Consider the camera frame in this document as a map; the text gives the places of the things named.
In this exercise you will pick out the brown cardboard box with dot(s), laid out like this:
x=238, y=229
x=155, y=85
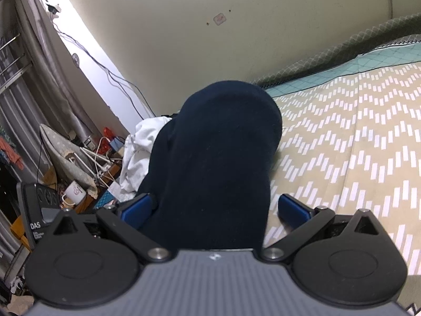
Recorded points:
x=20, y=233

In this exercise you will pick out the red plastic container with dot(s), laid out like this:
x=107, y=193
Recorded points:
x=107, y=138

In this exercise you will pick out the white crumpled cloth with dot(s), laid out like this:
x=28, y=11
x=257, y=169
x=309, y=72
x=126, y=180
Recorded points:
x=138, y=151

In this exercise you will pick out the colourful hanging clothes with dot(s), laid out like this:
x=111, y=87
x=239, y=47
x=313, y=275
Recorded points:
x=11, y=148

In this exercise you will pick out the wall power socket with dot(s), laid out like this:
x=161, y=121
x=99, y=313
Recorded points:
x=53, y=8

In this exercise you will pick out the metal clothes rack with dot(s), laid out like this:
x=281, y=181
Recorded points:
x=13, y=62

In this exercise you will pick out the white mug with pink print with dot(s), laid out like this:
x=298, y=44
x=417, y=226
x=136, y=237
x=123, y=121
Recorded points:
x=75, y=194

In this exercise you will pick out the navy blue small garment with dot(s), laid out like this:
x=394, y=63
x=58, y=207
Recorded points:
x=213, y=161

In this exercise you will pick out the pink wall sticker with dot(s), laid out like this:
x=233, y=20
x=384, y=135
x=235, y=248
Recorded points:
x=219, y=18

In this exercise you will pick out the small blue box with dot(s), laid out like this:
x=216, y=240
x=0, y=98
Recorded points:
x=117, y=144

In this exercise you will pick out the grey curtain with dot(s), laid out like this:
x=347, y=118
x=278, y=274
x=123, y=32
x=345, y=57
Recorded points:
x=49, y=82

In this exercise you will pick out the wooden side table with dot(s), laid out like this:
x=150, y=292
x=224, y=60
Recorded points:
x=98, y=184

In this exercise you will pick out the teal quilted mattress cover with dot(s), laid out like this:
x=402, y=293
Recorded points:
x=345, y=52

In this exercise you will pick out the beige chevron bed sheet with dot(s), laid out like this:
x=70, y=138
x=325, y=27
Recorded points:
x=348, y=158

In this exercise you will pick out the grey dotted ironing board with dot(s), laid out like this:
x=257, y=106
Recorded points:
x=65, y=151

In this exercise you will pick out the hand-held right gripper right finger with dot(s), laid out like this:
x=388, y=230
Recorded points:
x=294, y=209

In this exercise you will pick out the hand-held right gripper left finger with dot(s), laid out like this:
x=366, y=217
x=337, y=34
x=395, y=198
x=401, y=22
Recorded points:
x=136, y=209

